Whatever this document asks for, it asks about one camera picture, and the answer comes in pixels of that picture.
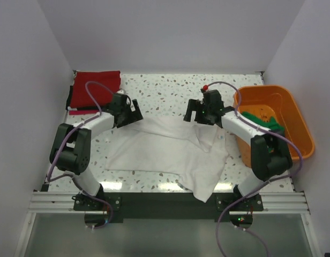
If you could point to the aluminium frame rail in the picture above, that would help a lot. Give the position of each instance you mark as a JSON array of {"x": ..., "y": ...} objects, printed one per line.
[{"x": 273, "y": 203}]

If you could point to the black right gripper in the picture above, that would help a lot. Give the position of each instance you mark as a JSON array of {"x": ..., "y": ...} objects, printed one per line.
[{"x": 193, "y": 105}]

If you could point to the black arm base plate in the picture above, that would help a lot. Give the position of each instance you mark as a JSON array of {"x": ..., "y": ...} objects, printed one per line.
[{"x": 163, "y": 206}]

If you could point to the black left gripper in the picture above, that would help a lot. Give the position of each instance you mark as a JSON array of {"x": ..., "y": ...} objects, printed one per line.
[{"x": 132, "y": 116}]

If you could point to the red folded t shirt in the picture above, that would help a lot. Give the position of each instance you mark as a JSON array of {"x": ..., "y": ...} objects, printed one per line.
[{"x": 102, "y": 86}]

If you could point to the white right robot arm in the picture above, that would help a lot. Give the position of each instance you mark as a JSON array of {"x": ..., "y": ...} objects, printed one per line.
[{"x": 269, "y": 151}]

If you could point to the green t shirt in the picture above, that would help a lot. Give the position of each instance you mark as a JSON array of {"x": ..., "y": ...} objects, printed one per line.
[{"x": 269, "y": 123}]

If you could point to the pink folded t shirt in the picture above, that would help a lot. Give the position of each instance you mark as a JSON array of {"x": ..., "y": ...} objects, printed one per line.
[{"x": 82, "y": 112}]

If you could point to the orange plastic basket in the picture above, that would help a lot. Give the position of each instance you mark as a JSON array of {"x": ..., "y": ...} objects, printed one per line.
[{"x": 273, "y": 100}]

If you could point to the black folded t shirt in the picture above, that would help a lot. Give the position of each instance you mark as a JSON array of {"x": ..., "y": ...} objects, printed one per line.
[{"x": 79, "y": 99}]

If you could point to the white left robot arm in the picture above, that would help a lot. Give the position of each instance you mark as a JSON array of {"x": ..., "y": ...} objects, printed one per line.
[{"x": 71, "y": 150}]

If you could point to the white t shirt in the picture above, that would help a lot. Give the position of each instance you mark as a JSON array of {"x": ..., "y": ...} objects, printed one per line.
[{"x": 195, "y": 152}]

